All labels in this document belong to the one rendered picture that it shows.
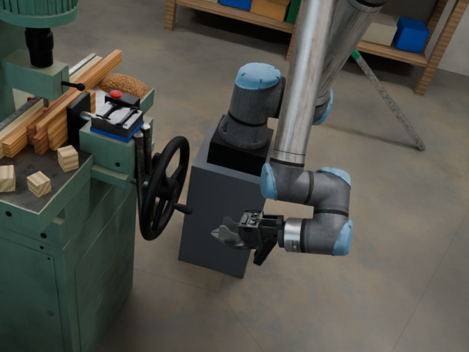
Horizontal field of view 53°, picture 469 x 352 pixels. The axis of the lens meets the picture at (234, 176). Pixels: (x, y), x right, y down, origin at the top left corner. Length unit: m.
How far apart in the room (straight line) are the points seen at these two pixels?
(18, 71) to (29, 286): 0.59
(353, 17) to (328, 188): 0.46
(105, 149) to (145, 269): 1.00
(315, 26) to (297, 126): 0.24
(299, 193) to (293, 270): 1.06
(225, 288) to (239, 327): 0.19
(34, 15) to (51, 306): 0.81
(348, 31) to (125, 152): 0.69
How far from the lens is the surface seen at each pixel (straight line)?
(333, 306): 2.18
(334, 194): 1.22
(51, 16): 1.11
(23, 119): 1.27
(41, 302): 1.51
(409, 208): 2.83
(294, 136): 1.18
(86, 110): 1.29
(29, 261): 1.37
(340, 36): 1.41
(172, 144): 1.18
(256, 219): 1.24
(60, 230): 1.21
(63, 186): 1.14
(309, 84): 1.19
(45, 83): 1.22
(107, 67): 1.53
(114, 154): 1.19
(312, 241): 1.21
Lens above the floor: 1.67
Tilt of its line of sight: 40 degrees down
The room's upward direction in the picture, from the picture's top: 13 degrees clockwise
